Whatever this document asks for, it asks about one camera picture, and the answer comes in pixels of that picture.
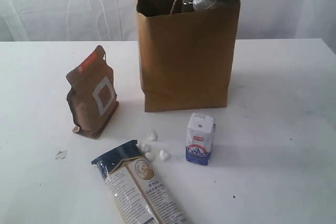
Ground white crumpled paper bit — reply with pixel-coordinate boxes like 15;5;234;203
145;152;153;161
140;144;151;154
147;131;158;142
159;150;169;162

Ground torn clear plastic scrap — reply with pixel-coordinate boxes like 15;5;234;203
55;150;67;160

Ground white background curtain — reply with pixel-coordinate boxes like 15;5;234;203
1;0;335;45

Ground brown paper shopping bag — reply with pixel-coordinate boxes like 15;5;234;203
136;0;240;112

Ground brown kraft coffee pouch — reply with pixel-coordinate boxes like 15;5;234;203
66;45;119;139

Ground white blue milk carton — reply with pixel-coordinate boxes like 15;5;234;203
185;113;216;166

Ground clear jar with gold lid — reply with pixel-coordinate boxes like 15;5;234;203
181;0;220;14

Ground noodle packet blue and white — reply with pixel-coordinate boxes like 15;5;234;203
91;140;189;223

